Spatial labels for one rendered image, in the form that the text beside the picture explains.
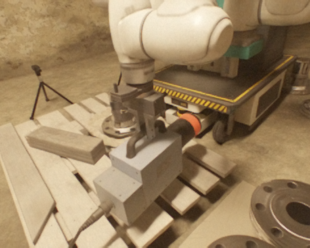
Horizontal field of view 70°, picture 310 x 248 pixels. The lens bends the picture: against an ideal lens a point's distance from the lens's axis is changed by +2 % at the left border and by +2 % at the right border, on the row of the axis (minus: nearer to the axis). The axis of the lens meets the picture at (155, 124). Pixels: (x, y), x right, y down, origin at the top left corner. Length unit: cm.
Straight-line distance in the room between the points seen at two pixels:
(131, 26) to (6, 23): 285
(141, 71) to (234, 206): 72
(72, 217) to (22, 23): 274
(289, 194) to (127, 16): 68
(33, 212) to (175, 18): 83
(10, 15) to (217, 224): 304
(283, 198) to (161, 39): 59
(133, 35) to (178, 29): 12
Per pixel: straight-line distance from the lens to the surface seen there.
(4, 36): 330
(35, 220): 96
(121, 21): 53
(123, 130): 119
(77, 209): 95
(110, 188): 67
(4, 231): 124
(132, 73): 56
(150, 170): 66
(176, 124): 83
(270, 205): 77
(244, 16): 112
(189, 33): 42
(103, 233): 85
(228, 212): 103
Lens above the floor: 84
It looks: 32 degrees down
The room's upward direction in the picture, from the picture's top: 6 degrees counter-clockwise
